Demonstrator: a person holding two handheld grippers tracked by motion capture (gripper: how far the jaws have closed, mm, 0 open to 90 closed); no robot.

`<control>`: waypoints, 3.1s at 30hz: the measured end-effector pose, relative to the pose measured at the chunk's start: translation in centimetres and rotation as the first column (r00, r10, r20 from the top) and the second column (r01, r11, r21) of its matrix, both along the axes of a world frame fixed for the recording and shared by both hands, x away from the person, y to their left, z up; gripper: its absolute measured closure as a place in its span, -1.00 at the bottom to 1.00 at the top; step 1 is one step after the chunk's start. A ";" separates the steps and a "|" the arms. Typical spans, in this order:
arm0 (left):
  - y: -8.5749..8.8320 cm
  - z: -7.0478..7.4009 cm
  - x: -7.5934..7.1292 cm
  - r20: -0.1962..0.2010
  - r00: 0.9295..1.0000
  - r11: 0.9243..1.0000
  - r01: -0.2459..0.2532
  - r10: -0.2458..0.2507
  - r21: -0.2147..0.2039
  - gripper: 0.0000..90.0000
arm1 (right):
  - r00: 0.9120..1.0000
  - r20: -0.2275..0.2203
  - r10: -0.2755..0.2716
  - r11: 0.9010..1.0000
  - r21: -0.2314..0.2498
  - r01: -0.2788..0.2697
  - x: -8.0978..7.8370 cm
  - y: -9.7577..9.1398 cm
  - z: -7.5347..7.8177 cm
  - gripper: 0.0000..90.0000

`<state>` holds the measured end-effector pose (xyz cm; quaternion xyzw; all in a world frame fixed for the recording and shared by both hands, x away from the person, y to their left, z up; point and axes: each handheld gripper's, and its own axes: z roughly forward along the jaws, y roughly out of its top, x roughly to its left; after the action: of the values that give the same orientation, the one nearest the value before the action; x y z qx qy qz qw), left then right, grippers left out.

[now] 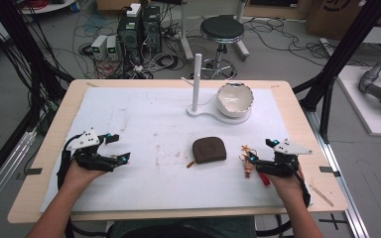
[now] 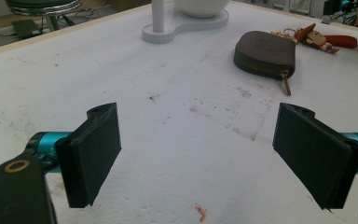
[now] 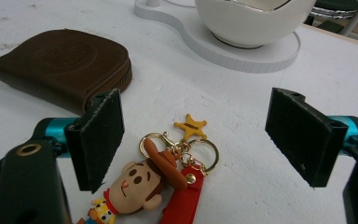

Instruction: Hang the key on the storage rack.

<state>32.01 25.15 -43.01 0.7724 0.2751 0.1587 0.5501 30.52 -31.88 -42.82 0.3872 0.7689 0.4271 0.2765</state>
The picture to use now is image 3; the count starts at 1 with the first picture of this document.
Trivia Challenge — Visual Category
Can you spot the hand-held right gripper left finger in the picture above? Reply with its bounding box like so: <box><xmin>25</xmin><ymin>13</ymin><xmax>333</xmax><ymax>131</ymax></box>
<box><xmin>32</xmin><ymin>89</ymin><xmax>126</xmax><ymax>194</ymax></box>

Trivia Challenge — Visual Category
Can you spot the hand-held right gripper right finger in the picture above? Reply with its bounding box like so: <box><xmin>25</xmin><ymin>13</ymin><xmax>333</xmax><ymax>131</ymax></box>
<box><xmin>264</xmin><ymin>87</ymin><xmax>358</xmax><ymax>189</ymax></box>

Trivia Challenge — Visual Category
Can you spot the cowboy figure keychain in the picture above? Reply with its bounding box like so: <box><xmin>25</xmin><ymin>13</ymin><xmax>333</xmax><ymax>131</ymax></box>
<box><xmin>76</xmin><ymin>113</ymin><xmax>220</xmax><ymax>224</ymax></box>

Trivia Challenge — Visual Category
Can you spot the brown leather zip pouch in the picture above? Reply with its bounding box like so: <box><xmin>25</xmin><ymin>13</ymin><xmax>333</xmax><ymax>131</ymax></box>
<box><xmin>0</xmin><ymin>28</ymin><xmax>133</xmax><ymax>116</ymax></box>

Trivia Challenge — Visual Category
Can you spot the white curved stand base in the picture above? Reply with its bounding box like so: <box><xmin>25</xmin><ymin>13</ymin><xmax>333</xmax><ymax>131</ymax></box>
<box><xmin>133</xmin><ymin>0</ymin><xmax>302</xmax><ymax>75</ymax></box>

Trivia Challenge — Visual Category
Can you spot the white bowl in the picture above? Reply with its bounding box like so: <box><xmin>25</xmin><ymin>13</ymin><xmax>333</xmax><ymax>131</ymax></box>
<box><xmin>195</xmin><ymin>0</ymin><xmax>317</xmax><ymax>49</ymax></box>

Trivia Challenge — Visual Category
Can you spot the metal stool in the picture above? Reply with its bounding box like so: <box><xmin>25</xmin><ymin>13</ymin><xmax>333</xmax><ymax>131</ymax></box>
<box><xmin>304</xmin><ymin>0</ymin><xmax>358</xmax><ymax>36</ymax></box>

